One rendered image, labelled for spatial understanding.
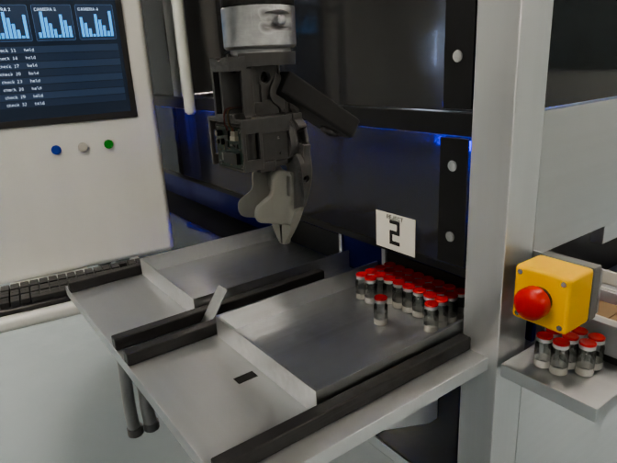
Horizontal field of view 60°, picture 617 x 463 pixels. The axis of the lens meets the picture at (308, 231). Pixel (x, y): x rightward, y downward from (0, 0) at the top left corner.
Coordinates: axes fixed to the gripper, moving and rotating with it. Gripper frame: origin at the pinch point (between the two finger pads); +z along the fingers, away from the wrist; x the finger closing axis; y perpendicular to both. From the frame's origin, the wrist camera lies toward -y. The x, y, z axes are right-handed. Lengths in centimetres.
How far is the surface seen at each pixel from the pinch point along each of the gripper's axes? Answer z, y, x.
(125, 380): 71, -4, -98
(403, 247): 9.3, -24.3, -4.3
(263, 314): 20.5, -7.2, -19.1
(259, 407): 21.5, 6.0, 0.1
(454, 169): -4.3, -24.0, 5.1
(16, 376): 110, 17, -199
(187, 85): -15, -19, -64
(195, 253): 20, -11, -53
